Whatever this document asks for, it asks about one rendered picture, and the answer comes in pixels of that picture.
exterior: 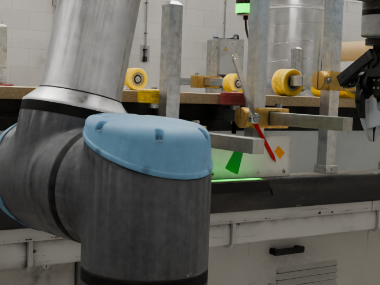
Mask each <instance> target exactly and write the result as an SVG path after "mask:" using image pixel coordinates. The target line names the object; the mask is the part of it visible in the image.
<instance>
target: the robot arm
mask: <svg viewBox="0 0 380 285"><path fill-rule="evenodd" d="M357 1H362V19H361V37H363V38H366V39H365V45H366V46H373V49H369V50H368V51H366V52H365V53H364V54H363V55H362V56H361V57H359V58H358V59H357V60H355V61H354V62H353V63H352V64H351V65H350V66H348V67H347V68H346V69H345V70H344V71H343V72H341V73H340V74H339V75H338V76H337V80H338V82H339V85H340V87H354V86H356V94H355V103H356V109H357V113H358V116H359V118H360V120H361V124H362V127H363V129H364V131H365V133H366V135H367V137H368V139H369V141H371V142H375V141H376V139H377V137H378V136H379V134H380V0H357ZM140 2H141V0H58V3H57V8H56V12H55V17H54V22H53V27H52V31H51V36H50V41H49V47H48V50H47V55H46V61H45V66H44V71H43V74H42V80H41V84H40V85H39V87H38V88H36V89H35V90H33V91H31V92H30V93H28V94H27V95H25V96H24V97H23V98H22V101H21V106H20V111H19V117H18V122H17V123H15V124H14V125H12V126H11V127H9V128H8V129H6V130H5V131H4V132H3V133H2V134H1V135H0V208H1V209H2V210H3V211H4V212H5V213H6V214H7V215H9V216H10V217H11V218H13V219H15V220H17V221H18V222H20V223H21V224H23V225H25V226H26V227H29V228H31V229H34V230H37V231H43V232H47V233H49V234H53V235H56V236H59V237H62V238H65V239H68V240H72V241H75V242H78V243H81V258H80V284H79V285H208V260H209V231H210V203H211V175H212V170H213V160H212V158H211V138H210V134H209V132H208V131H207V129H206V128H205V127H204V126H202V125H200V124H198V123H195V122H190V121H186V120H182V119H176V118H169V117H164V116H155V115H137V114H128V113H127V112H126V110H125V109H124V107H123V106H122V102H121V99H122V94H123V88H124V83H125V79H126V74H127V68H128V62H129V57H130V53H131V48H132V43H133V37H134V34H135V28H136V22H137V17H138V13H139V8H140ZM372 95H374V97H372V98H369V97H370V96H372ZM376 98H377V99H376Z"/></svg>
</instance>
